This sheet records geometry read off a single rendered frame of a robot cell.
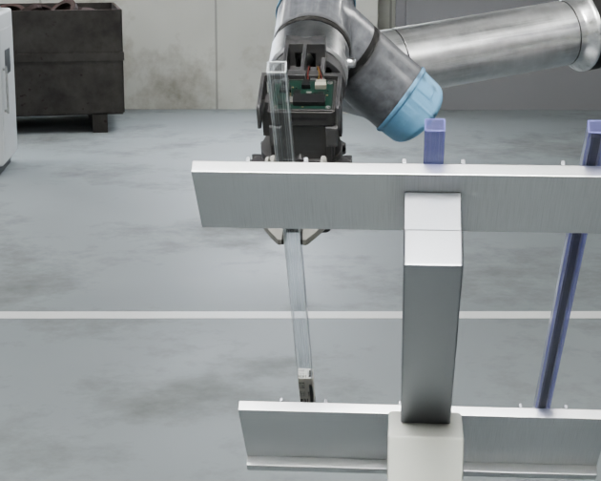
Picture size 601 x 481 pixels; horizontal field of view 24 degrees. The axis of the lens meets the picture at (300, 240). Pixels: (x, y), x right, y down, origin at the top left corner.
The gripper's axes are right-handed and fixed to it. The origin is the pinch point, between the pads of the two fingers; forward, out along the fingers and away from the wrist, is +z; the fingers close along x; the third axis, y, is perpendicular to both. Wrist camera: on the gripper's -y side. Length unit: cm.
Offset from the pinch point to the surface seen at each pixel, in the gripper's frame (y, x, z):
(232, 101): -486, -111, -697
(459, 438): -7.9, 13.8, 14.4
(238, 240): -291, -57, -329
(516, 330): -233, 45, -223
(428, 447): -8.5, 11.4, 14.8
